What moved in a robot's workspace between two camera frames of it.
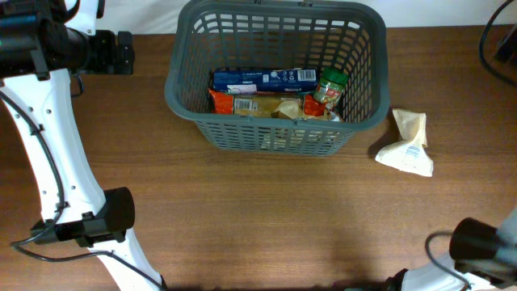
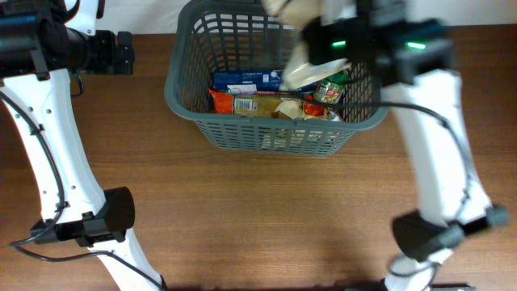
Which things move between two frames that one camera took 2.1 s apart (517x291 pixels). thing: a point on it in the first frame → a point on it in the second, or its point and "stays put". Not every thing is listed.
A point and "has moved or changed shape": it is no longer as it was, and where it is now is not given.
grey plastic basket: x=234 y=35 stays put
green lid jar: x=331 y=85 stays put
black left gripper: x=110 y=62 stays put
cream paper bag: x=409 y=154 has moved or changed shape
